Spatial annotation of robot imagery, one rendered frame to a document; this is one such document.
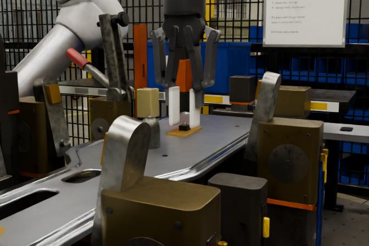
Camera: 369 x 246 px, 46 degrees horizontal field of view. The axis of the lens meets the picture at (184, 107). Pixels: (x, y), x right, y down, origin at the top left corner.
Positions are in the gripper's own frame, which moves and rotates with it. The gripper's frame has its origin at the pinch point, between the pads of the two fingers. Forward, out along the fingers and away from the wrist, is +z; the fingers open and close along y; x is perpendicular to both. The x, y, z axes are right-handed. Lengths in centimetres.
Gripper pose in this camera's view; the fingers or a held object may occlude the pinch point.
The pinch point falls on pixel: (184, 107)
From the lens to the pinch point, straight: 79.5
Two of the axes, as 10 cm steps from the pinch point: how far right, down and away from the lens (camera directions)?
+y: 9.0, 0.7, -4.4
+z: 0.0, 9.9, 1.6
